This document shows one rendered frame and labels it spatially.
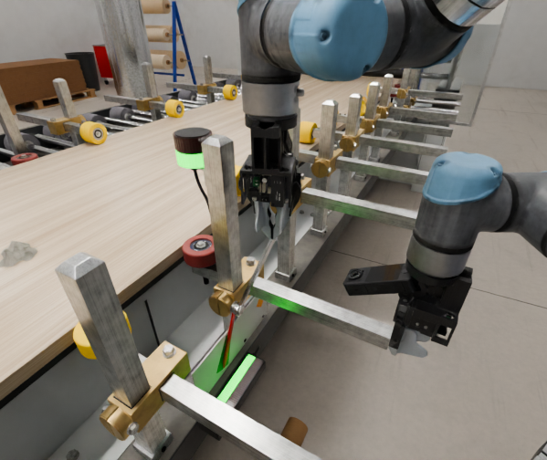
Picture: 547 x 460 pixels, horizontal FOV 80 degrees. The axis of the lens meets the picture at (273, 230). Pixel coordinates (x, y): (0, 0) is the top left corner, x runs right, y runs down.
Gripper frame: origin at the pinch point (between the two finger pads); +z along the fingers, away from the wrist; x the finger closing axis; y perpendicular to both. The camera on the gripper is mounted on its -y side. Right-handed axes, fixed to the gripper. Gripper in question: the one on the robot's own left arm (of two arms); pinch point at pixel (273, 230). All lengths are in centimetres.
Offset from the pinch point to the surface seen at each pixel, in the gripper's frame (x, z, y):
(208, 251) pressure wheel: -14.4, 10.1, -5.1
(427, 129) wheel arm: 48, 5, -89
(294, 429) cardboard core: 6, 93, -13
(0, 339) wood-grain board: -39.4, 10.8, 20.7
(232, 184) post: -6.7, -8.2, 0.1
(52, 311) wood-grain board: -35.5, 10.8, 14.3
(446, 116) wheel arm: 60, 5, -111
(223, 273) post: -9.3, 9.7, 1.5
